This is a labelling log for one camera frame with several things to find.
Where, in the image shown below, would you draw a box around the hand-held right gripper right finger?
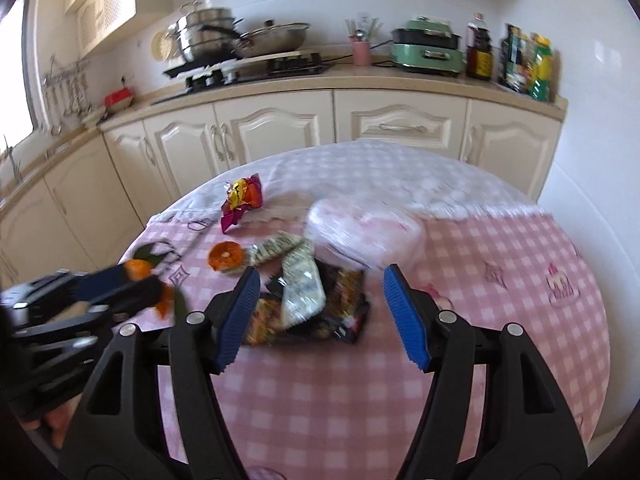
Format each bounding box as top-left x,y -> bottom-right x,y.
383,263 -> 588,480

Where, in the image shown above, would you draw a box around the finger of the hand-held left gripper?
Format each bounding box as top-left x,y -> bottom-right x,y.
82,277 -> 163,318
75,264 -> 128,301

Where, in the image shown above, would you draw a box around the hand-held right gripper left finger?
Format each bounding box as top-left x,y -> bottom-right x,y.
60,266 -> 262,480

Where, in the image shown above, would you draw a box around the orange green peel piece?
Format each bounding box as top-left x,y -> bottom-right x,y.
124,242 -> 171,283
155,285 -> 187,320

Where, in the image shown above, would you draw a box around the black snack packet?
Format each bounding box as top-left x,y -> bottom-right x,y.
242,260 -> 372,346

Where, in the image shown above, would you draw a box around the silver snack wrapper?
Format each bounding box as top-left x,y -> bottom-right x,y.
280,247 -> 326,331

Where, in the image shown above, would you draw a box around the green white snack wrapper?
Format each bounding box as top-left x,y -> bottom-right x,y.
248,231 -> 316,267

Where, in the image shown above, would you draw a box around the clear plastic bag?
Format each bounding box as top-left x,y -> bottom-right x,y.
306,197 -> 427,273

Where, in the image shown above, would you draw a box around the purple orange candy wrapper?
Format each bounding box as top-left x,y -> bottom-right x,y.
220,173 -> 264,233

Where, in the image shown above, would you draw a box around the person's left hand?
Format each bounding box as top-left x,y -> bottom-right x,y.
25,395 -> 80,448

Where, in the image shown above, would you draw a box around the pink checked tablecloth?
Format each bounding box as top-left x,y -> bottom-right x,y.
115,141 -> 613,480

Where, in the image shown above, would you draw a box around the metal faucet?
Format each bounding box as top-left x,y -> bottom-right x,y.
2,135 -> 23,186

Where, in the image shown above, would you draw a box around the red box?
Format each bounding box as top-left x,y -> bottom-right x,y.
104,86 -> 136,113

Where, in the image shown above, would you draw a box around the cream lower cabinets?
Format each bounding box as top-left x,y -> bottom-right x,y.
0,85 -> 568,281

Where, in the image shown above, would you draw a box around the window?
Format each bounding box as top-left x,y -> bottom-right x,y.
0,0 -> 41,146

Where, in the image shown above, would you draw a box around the black induction cooker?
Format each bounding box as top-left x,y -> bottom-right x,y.
162,57 -> 236,81

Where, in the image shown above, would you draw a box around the cream round steamer rack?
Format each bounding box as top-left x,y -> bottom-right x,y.
150,30 -> 177,63

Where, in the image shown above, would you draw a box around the black gas stove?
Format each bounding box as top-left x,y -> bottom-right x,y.
150,55 -> 336,106

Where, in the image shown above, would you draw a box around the steel steamer pot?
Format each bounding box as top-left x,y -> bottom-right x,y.
167,2 -> 246,63

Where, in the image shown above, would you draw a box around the small lattice door cabinet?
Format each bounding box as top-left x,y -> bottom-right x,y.
65,0 -> 138,58

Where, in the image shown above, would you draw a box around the green electric cooker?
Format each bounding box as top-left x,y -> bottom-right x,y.
390,16 -> 463,77

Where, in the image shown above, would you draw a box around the dark sauce bottle yellow label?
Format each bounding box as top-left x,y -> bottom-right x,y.
466,12 -> 496,81

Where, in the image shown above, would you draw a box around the green bottle yellow label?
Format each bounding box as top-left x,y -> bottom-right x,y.
527,32 -> 555,103

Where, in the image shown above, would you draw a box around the steel wok with lid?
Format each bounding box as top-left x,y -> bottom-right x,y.
200,19 -> 312,58

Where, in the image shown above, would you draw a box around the bundle of chopsticks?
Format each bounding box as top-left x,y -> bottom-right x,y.
344,12 -> 383,43

